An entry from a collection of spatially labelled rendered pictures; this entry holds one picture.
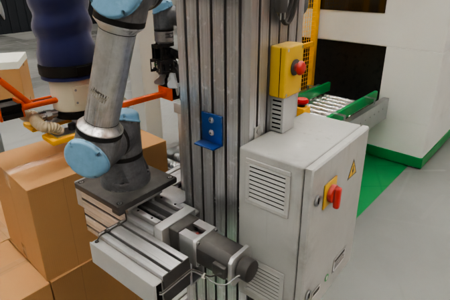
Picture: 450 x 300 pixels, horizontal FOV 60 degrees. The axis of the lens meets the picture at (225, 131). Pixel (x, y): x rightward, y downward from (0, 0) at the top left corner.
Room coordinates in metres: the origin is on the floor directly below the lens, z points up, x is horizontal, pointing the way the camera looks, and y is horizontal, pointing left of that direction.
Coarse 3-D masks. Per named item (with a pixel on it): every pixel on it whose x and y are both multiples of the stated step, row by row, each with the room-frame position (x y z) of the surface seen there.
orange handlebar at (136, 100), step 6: (162, 90) 1.52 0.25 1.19; (48, 96) 1.46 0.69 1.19; (144, 96) 1.44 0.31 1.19; (150, 96) 1.46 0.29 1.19; (156, 96) 1.48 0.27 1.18; (162, 96) 1.50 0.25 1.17; (30, 102) 1.38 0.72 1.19; (36, 102) 1.39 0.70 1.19; (42, 102) 1.40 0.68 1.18; (48, 102) 1.42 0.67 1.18; (54, 102) 1.43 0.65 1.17; (126, 102) 1.38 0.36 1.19; (132, 102) 1.40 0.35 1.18; (138, 102) 1.42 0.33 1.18; (24, 108) 1.35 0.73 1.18; (30, 108) 1.37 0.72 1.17
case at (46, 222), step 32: (0, 160) 1.40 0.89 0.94; (32, 160) 1.40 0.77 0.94; (64, 160) 1.40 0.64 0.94; (160, 160) 1.56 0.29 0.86; (0, 192) 1.41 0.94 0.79; (32, 192) 1.17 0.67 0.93; (64, 192) 1.25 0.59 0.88; (32, 224) 1.17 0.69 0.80; (64, 224) 1.24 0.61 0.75; (32, 256) 1.24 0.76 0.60; (64, 256) 1.22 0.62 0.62
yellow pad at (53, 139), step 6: (72, 126) 1.39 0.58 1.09; (66, 132) 1.37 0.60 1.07; (72, 132) 1.37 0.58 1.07; (42, 138) 1.36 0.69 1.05; (48, 138) 1.33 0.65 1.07; (54, 138) 1.33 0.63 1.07; (60, 138) 1.33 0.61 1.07; (66, 138) 1.33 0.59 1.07; (72, 138) 1.35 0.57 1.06; (54, 144) 1.30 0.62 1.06
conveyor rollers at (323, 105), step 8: (320, 96) 3.49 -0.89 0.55; (328, 96) 3.52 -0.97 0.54; (336, 96) 3.48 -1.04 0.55; (312, 104) 3.25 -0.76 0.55; (320, 104) 3.27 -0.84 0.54; (328, 104) 3.24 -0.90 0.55; (336, 104) 3.27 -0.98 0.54; (344, 104) 3.24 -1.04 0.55; (368, 104) 3.26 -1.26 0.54; (312, 112) 3.04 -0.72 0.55; (320, 112) 3.07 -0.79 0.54; (328, 112) 3.04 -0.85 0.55; (168, 160) 2.18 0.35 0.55; (176, 160) 2.25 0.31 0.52
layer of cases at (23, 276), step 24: (0, 216) 1.60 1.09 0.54; (0, 240) 1.41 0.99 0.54; (0, 264) 1.26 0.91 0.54; (24, 264) 1.26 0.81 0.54; (0, 288) 1.13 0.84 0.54; (24, 288) 1.13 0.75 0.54; (48, 288) 1.15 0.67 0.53; (72, 288) 1.22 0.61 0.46; (96, 288) 1.29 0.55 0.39; (120, 288) 1.37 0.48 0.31
